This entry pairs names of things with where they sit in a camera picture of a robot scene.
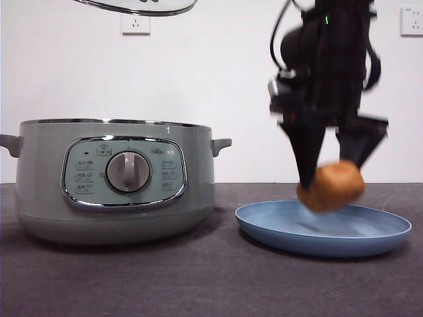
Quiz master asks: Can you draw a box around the brown potato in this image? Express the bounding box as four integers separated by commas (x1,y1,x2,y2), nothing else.
296,159,366,213

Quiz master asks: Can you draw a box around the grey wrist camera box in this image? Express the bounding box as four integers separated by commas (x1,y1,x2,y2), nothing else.
268,69,298,115

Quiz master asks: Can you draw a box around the light blue round plate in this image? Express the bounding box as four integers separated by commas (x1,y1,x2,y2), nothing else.
235,199,413,258

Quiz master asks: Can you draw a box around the glass lid with green knob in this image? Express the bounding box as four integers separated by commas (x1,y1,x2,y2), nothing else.
71,0,199,17

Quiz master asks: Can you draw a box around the pale green electric steamer pot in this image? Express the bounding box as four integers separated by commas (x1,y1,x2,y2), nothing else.
0,118,233,246

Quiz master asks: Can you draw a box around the white wall socket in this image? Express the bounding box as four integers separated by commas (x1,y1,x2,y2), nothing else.
400,7,423,37
121,14,151,36

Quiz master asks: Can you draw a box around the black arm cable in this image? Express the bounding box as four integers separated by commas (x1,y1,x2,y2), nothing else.
270,0,291,72
363,46,382,92

